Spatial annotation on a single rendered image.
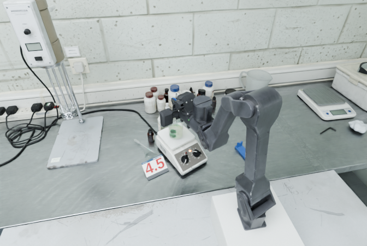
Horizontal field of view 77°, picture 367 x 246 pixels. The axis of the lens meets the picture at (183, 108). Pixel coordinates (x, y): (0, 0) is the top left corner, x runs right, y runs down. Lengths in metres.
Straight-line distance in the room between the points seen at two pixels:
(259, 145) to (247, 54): 0.93
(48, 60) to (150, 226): 0.63
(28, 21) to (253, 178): 0.76
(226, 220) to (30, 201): 0.68
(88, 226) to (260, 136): 0.62
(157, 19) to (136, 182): 0.75
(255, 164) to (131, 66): 0.90
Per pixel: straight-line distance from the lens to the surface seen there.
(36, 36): 0.86
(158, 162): 0.94
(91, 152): 1.07
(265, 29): 1.39
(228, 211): 0.74
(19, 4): 0.84
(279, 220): 0.77
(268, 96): 0.48
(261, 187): 0.63
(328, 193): 1.03
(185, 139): 0.94
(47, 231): 0.93
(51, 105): 1.34
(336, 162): 1.16
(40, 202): 1.00
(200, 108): 0.66
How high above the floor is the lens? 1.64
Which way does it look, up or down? 37 degrees down
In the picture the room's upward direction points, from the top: straight up
